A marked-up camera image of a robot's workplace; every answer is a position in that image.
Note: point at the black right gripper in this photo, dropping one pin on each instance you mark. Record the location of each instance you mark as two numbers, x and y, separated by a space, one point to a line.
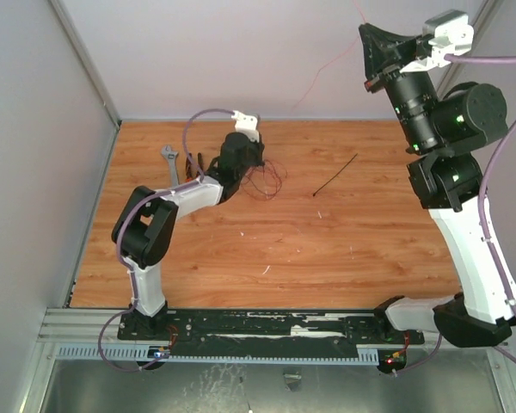
392 74

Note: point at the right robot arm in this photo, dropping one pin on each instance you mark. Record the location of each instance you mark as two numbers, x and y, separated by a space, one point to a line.
443 133

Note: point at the orange handled pliers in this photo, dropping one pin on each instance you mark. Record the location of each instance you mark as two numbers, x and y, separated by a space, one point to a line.
192 172

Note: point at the black zip tie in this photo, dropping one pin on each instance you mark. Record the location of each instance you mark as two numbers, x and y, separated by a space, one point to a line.
315 193

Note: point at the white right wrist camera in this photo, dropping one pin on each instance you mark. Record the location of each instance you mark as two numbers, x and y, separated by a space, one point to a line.
447 33

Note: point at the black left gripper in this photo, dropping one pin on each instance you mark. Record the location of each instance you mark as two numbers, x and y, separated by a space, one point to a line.
260 148

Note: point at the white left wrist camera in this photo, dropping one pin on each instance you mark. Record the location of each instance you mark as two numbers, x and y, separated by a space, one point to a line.
247 125

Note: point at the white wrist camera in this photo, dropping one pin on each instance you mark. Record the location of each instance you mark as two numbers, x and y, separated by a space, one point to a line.
447 33
247 125

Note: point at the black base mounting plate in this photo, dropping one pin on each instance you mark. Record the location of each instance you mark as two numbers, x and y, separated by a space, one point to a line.
260 332

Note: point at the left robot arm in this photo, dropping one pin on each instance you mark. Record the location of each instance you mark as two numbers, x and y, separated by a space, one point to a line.
143 232

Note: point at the silver adjustable wrench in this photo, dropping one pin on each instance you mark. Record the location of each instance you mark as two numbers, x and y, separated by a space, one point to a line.
170 155

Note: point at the grey slotted cable duct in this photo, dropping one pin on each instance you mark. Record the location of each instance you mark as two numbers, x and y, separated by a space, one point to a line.
144 354

